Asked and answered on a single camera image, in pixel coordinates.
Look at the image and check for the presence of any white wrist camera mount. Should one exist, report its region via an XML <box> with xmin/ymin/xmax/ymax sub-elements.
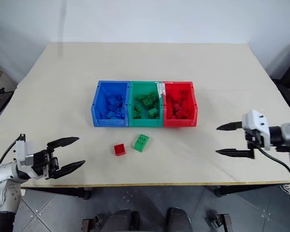
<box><xmin>242</xmin><ymin>109</ymin><xmax>272</xmax><ymax>151</ymax></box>
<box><xmin>14</xmin><ymin>139</ymin><xmax>36</xmax><ymax>167</ymax></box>

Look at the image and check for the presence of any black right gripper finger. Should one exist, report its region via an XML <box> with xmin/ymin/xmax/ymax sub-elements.
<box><xmin>216</xmin><ymin>121</ymin><xmax>244</xmax><ymax>132</ymax></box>
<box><xmin>215</xmin><ymin>148</ymin><xmax>256</xmax><ymax>160</ymax></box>

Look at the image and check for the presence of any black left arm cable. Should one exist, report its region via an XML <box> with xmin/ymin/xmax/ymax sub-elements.
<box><xmin>0</xmin><ymin>133</ymin><xmax>26</xmax><ymax>165</ymax></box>

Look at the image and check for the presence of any green plastic bin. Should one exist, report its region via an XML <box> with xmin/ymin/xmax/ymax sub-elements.
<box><xmin>128</xmin><ymin>81</ymin><xmax>164</xmax><ymax>128</ymax></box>

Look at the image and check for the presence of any long green building block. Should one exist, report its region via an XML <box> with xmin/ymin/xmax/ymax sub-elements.
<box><xmin>132</xmin><ymin>133</ymin><xmax>150</xmax><ymax>153</ymax></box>

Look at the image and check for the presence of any dark rounded shape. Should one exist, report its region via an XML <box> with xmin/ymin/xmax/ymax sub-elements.
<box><xmin>165</xmin><ymin>207</ymin><xmax>193</xmax><ymax>232</ymax></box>

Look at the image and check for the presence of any red plastic bin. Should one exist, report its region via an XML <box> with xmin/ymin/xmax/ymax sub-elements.
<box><xmin>162</xmin><ymin>81</ymin><xmax>199</xmax><ymax>128</ymax></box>

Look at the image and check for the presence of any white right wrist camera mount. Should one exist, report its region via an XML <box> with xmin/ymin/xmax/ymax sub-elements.
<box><xmin>242</xmin><ymin>109</ymin><xmax>272</xmax><ymax>151</ymax></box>

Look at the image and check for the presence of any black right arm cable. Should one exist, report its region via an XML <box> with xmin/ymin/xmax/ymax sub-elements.
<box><xmin>259</xmin><ymin>146</ymin><xmax>290</xmax><ymax>180</ymax></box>

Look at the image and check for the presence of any small dark metal bracket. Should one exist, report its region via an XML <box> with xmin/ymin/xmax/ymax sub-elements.
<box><xmin>208</xmin><ymin>213</ymin><xmax>232</xmax><ymax>232</ymax></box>
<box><xmin>81</xmin><ymin>213</ymin><xmax>105</xmax><ymax>232</ymax></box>

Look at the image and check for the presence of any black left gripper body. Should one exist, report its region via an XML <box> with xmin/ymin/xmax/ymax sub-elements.
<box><xmin>30</xmin><ymin>144</ymin><xmax>60</xmax><ymax>181</ymax></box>

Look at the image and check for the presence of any small red building block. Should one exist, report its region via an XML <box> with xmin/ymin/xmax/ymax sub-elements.
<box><xmin>113</xmin><ymin>144</ymin><xmax>127</xmax><ymax>157</ymax></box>

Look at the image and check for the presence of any blue plastic bin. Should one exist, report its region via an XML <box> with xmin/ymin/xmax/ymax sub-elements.
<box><xmin>90</xmin><ymin>80</ymin><xmax>131</xmax><ymax>128</ymax></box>

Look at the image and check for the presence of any black table frame bar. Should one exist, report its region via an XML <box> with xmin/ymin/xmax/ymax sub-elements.
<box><xmin>214</xmin><ymin>183</ymin><xmax>282</xmax><ymax>198</ymax></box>
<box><xmin>21</xmin><ymin>186</ymin><xmax>91</xmax><ymax>201</ymax></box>

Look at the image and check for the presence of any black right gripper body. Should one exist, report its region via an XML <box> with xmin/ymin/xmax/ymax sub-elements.
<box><xmin>244</xmin><ymin>129</ymin><xmax>264</xmax><ymax>150</ymax></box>

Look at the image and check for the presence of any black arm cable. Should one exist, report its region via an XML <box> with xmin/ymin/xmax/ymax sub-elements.
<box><xmin>0</xmin><ymin>133</ymin><xmax>26</xmax><ymax>165</ymax></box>
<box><xmin>259</xmin><ymin>146</ymin><xmax>290</xmax><ymax>180</ymax></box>

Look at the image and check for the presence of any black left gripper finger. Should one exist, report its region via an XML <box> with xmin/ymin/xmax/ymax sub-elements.
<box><xmin>53</xmin><ymin>159</ymin><xmax>86</xmax><ymax>179</ymax></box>
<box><xmin>47</xmin><ymin>136</ymin><xmax>80</xmax><ymax>149</ymax></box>

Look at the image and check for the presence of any white tape strip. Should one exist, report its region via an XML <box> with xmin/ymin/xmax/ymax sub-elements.
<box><xmin>155</xmin><ymin>82</ymin><xmax>167</xmax><ymax>98</ymax></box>

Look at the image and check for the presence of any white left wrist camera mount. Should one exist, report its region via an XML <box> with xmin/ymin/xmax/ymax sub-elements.
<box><xmin>14</xmin><ymin>139</ymin><xmax>36</xmax><ymax>167</ymax></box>

